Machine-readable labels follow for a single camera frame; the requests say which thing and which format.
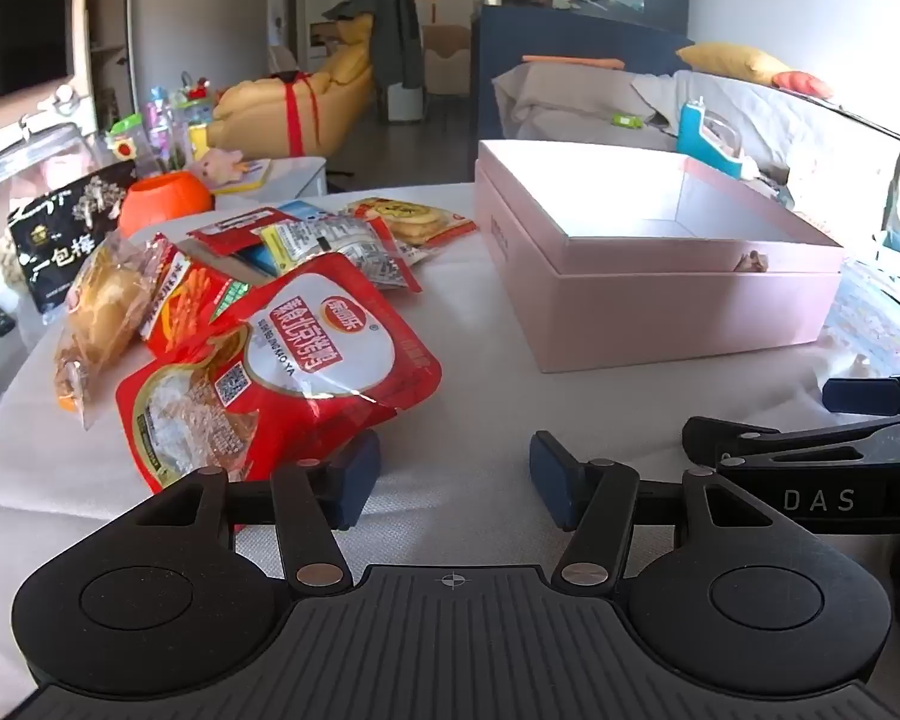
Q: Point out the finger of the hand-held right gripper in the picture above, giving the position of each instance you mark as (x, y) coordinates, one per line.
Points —
(727, 439)
(862, 395)

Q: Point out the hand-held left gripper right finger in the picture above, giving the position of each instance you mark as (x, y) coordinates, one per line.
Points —
(549, 480)

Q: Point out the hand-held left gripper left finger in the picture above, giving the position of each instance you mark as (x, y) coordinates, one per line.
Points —
(361, 476)

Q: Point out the red snack packet white oval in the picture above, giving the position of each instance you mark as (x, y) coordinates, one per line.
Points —
(322, 345)

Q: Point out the pink box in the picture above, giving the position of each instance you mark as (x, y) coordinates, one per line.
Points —
(645, 300)

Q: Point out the blue white snack packet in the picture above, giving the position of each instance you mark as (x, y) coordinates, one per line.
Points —
(360, 255)
(304, 208)

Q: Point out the red green stick snack packet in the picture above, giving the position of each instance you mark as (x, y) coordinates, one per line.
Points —
(187, 300)

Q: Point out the yellow cookie packet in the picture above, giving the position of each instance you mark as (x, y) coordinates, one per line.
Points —
(412, 221)

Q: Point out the red packet white labels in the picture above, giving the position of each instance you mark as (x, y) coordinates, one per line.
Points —
(232, 229)

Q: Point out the bread packet yellow red label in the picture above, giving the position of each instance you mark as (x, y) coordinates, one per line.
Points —
(109, 296)

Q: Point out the blue cartoon blister pack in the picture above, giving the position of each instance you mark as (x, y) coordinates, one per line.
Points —
(877, 315)

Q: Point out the white tablecloth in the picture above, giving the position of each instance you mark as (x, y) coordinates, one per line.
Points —
(457, 405)

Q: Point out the white side table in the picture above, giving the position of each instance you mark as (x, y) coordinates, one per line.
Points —
(300, 176)

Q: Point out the orange cushion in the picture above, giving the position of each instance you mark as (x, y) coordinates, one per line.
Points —
(802, 84)

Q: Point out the yellow picture book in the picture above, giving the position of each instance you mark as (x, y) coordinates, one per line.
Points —
(255, 174)

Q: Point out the orange pumpkin container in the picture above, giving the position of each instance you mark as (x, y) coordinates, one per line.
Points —
(165, 202)

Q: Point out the pink plush toy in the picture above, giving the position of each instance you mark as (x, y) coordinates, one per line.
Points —
(217, 165)

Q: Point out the yellow pillow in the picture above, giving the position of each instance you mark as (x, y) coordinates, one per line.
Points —
(735, 61)

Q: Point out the red ribbon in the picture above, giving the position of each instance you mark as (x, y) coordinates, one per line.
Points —
(294, 116)

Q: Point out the white stand base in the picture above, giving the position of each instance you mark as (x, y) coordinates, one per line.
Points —
(405, 101)

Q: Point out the yellow armchair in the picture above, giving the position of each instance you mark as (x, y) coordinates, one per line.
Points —
(255, 112)

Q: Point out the black bag white print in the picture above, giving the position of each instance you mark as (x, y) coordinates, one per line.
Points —
(60, 240)

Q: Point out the pink water bottle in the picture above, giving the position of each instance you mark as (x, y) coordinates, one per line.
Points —
(157, 127)

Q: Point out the clear bottle red toy lid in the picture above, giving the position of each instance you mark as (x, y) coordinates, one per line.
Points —
(193, 109)

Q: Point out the orange bolster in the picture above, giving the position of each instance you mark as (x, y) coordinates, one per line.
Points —
(570, 61)

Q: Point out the green white box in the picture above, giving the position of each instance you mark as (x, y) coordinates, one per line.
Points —
(126, 139)

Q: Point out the beige chair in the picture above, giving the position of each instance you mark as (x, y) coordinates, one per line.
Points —
(446, 60)

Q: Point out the dark blue partition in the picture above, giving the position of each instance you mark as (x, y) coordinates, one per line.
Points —
(555, 34)

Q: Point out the dark coat on stand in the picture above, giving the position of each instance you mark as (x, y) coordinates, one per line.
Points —
(394, 30)

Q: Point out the glass jar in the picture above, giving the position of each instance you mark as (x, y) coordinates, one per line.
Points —
(37, 157)

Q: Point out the white shelf cabinet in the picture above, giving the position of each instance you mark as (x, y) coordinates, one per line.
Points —
(105, 15)

